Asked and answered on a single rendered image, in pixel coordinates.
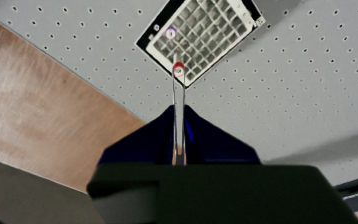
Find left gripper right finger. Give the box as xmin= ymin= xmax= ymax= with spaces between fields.
xmin=184 ymin=104 xmax=263 ymax=165

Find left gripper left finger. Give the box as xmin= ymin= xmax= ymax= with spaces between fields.
xmin=95 ymin=105 xmax=174 ymax=168

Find white grid rack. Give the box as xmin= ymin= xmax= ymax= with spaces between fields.
xmin=147 ymin=0 xmax=256 ymax=86

